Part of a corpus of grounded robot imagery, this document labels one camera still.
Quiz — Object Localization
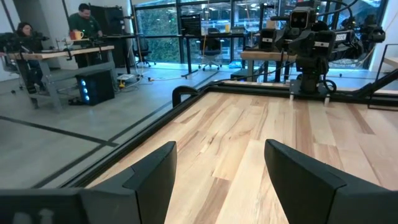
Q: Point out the black mesh office chair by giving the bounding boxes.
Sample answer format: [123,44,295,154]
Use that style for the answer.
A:
[132,33,157,68]

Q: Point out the computer tower blue lights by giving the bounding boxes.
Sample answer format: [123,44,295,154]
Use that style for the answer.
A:
[75,68,116,107]

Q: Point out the black padded office chair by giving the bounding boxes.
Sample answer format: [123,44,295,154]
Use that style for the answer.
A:
[198,27,223,72]

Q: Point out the seated person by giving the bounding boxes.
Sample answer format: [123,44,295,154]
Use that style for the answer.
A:
[0,21,45,95]

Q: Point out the standing person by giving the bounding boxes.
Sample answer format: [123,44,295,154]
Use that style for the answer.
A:
[68,2,104,39]

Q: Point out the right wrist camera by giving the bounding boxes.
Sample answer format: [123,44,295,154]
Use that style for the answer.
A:
[288,6,313,31]

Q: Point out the black cable loop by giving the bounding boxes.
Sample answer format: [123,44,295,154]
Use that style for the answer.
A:
[171,85,200,108]

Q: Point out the white power strip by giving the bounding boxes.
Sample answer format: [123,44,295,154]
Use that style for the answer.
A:
[116,73,136,82]

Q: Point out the wooden-top grey workbench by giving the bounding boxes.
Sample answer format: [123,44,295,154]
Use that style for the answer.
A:
[7,44,116,113]

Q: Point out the black cabinet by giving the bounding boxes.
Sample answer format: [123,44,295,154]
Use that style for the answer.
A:
[90,4,126,37]

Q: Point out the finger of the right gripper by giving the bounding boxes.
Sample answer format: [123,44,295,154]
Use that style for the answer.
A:
[313,29,338,60]
[258,27,278,53]

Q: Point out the black desk monitor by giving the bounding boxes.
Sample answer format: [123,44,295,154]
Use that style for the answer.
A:
[180,13,203,37]

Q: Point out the black aluminium table frame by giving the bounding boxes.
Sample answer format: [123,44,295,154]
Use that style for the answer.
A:
[30,68,398,189]

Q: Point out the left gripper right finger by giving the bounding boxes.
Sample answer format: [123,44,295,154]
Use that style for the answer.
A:
[264,138,398,224]

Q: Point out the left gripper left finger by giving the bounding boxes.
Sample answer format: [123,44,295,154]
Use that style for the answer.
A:
[0,141,178,224]

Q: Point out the wooden-top black-leg table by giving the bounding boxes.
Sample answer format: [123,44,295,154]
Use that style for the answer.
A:
[240,49,297,83]

